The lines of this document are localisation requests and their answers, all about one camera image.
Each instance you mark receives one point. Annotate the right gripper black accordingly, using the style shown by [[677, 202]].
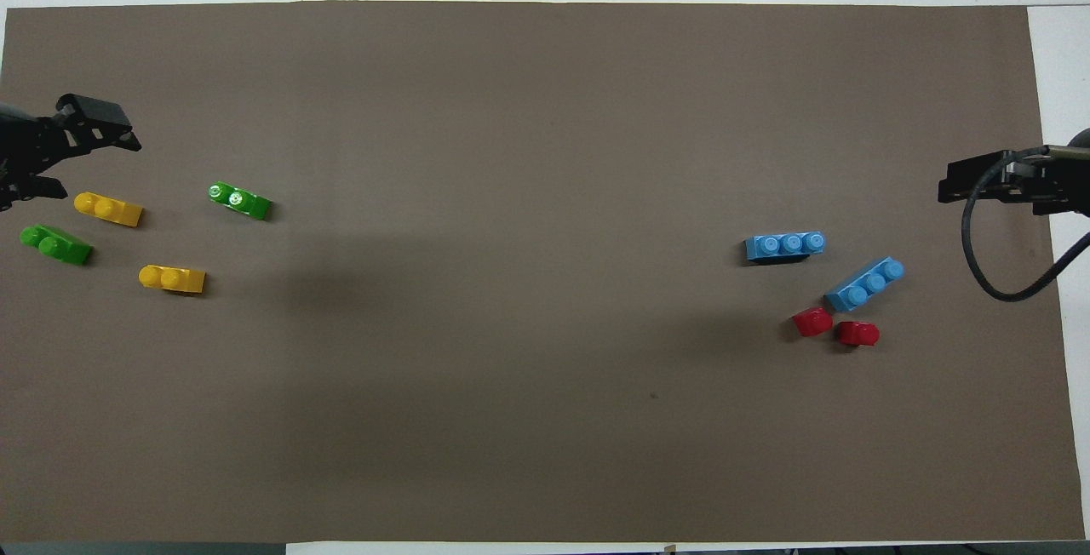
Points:
[[1056, 185]]

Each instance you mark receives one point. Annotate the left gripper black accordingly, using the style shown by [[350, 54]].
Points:
[[21, 151]]

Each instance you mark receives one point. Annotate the green two-stud block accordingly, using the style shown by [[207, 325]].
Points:
[[243, 202], [56, 245]]

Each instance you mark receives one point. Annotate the blue three-stud block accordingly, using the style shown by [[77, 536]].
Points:
[[783, 248], [864, 286]]

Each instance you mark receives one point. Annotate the yellow two-stud block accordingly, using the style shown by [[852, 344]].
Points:
[[172, 280], [109, 209]]

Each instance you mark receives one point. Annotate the red one-stud block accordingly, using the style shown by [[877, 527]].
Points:
[[858, 334], [811, 322]]

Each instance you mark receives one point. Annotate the brown paper table mat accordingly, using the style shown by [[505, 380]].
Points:
[[545, 138]]

